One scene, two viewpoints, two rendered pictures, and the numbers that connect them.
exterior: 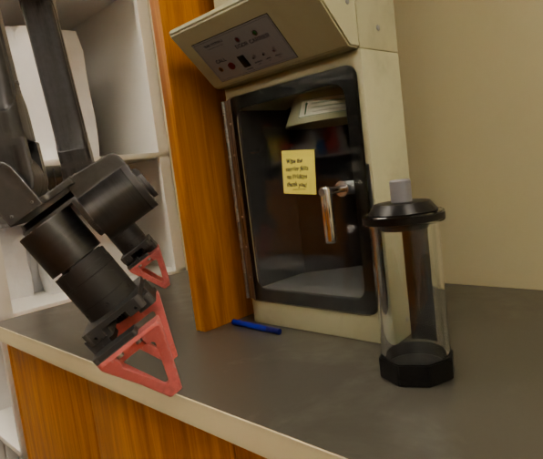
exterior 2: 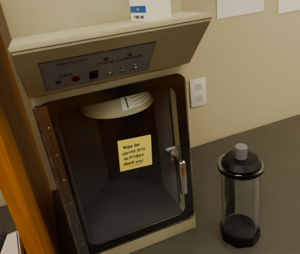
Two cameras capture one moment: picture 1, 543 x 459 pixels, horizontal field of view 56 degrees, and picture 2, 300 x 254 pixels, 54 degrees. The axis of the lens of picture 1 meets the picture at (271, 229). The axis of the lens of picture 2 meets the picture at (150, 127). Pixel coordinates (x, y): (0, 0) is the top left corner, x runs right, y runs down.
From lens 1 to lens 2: 0.81 m
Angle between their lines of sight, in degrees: 63
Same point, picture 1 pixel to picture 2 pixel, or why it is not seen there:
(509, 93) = not seen: hidden behind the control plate
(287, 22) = (165, 48)
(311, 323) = (140, 244)
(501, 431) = not seen: outside the picture
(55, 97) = not seen: outside the picture
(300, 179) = (137, 157)
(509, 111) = not seen: hidden behind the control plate
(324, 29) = (185, 53)
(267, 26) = (146, 50)
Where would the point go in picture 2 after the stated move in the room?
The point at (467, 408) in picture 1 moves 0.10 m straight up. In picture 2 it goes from (287, 236) to (290, 206)
